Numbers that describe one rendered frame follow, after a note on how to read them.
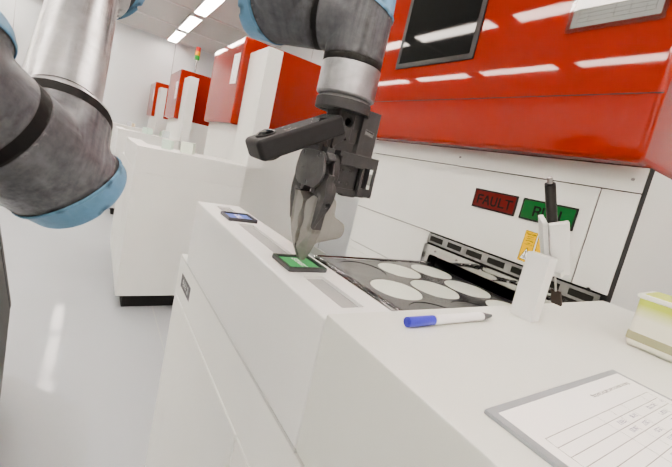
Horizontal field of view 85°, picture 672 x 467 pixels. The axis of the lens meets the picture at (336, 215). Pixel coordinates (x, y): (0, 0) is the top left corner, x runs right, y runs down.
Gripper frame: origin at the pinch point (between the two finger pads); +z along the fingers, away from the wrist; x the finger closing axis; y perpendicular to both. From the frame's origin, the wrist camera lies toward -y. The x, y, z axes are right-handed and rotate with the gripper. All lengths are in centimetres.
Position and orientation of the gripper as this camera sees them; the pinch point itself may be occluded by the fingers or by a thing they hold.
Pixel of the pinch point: (297, 249)
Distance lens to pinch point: 49.2
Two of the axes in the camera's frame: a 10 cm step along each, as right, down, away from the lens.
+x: -5.3, -2.3, 8.2
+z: -2.2, 9.7, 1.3
